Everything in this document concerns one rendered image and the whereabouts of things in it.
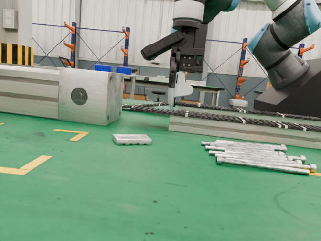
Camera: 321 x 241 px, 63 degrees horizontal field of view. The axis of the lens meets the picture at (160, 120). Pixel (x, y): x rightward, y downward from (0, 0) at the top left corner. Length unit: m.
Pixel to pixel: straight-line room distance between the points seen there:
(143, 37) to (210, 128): 7.94
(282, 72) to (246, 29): 7.48
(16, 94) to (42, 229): 0.41
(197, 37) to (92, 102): 0.32
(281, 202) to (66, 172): 0.19
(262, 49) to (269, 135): 0.65
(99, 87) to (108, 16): 8.19
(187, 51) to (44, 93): 0.33
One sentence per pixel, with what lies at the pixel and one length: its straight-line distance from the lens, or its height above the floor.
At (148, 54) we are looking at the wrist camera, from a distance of 0.66.
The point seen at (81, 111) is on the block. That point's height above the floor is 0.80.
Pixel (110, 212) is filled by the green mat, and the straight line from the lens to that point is 0.19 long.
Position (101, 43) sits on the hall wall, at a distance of 8.59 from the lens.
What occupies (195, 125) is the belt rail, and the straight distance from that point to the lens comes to 0.48.
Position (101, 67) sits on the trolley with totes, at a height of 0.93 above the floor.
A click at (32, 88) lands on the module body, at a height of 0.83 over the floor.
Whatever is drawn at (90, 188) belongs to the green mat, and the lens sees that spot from 0.23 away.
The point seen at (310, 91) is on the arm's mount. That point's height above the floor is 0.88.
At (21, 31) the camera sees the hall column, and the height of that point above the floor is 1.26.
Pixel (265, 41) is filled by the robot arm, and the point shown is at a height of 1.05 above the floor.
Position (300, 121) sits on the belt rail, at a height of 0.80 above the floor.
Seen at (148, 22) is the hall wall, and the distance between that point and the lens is 8.39.
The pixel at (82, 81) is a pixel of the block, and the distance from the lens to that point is 0.48.
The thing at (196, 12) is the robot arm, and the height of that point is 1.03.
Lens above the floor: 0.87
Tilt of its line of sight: 9 degrees down
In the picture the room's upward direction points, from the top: 6 degrees clockwise
